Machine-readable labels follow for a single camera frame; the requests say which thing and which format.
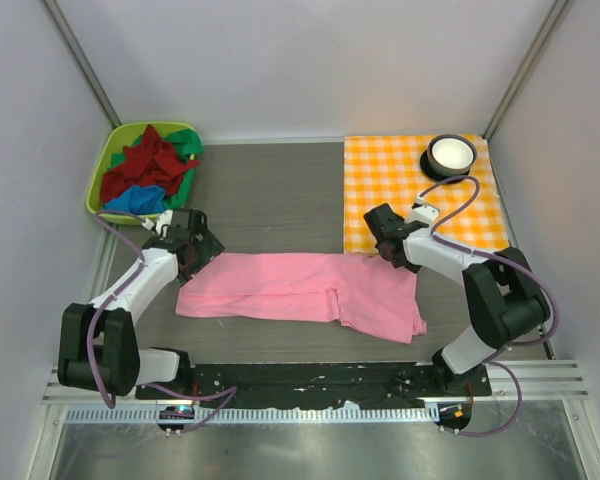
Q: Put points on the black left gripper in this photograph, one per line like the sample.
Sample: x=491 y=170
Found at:
x=203 y=251

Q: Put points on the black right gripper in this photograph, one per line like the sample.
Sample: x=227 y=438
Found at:
x=380 y=232

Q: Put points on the pink t shirt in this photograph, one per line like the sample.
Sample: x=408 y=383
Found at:
x=364 y=293

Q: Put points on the lime green plastic basket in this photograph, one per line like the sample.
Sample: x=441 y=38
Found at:
x=97 y=200

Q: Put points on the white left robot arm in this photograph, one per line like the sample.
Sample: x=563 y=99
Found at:
x=98 y=348

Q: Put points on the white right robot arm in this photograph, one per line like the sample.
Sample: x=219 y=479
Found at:
x=504 y=301

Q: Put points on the blue t shirt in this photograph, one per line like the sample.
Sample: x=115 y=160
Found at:
x=139 y=200

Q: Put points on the dark red t shirt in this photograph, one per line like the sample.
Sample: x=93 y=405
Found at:
x=145 y=162

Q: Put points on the green t shirt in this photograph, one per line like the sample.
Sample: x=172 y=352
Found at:
x=187 y=142

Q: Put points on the white bowl with dark rim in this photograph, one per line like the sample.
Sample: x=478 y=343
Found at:
x=448 y=156

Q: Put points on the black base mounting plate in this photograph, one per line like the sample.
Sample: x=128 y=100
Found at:
x=318 y=386

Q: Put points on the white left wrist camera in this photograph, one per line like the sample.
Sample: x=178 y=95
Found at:
x=160 y=224

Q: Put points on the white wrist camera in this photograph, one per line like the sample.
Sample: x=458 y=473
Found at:
x=160 y=224
x=423 y=212

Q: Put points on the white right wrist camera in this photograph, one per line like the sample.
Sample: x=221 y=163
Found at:
x=423 y=212

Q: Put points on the white slotted cable duct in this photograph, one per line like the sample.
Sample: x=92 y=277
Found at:
x=172 y=414

